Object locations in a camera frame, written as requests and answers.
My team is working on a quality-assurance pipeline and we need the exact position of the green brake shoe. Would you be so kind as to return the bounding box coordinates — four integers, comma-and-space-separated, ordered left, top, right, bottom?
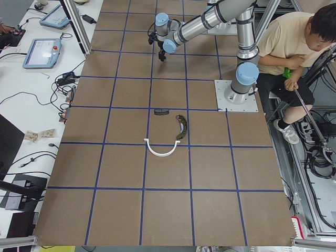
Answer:
176, 114, 188, 140

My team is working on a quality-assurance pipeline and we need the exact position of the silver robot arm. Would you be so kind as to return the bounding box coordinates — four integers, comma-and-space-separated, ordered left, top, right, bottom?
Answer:
149, 0, 259, 62
224, 1, 259, 104

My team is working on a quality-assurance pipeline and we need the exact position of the black power adapter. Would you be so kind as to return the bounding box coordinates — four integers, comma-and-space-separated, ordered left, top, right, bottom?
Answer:
81, 14, 97, 24

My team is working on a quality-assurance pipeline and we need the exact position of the aluminium frame post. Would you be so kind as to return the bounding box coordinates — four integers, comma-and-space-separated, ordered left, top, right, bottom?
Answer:
60, 0, 92, 55

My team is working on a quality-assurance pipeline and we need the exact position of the upper teach pendant tablet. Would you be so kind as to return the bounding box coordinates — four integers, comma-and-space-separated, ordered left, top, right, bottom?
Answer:
39, 4, 69, 29

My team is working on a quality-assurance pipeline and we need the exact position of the green handled reacher tool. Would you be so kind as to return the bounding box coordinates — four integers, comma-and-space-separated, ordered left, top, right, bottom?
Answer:
282, 67, 334, 162

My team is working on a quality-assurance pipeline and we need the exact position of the white curved plastic part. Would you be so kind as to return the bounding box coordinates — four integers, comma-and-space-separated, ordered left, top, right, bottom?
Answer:
143, 138, 181, 158

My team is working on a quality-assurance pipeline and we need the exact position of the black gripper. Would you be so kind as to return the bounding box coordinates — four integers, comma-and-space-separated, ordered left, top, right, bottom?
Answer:
158, 41, 166, 61

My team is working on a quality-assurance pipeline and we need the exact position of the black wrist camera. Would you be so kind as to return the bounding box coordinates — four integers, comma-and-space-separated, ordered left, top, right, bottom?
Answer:
148, 32, 157, 45

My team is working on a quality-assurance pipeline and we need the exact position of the person in beige shirt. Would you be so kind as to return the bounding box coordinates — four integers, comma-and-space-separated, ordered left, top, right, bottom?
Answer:
256, 3, 335, 144

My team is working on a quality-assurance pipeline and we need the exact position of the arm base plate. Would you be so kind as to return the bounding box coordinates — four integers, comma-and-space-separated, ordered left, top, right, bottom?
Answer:
214, 80, 258, 112
207, 22, 237, 36

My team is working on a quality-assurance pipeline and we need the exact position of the grey brake pad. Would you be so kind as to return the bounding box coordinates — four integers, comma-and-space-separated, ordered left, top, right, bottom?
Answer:
154, 108, 170, 116

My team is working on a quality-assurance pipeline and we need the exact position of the black monitor corner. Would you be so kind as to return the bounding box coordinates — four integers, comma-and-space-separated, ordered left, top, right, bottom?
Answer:
0, 115, 24, 180

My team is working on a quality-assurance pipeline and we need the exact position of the lower teach pendant tablet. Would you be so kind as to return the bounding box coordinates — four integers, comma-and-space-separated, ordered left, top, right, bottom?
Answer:
23, 38, 62, 69

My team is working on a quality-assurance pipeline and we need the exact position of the teach pendant tablet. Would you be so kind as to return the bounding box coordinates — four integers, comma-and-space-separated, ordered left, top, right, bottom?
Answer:
39, 4, 69, 29
23, 38, 62, 69

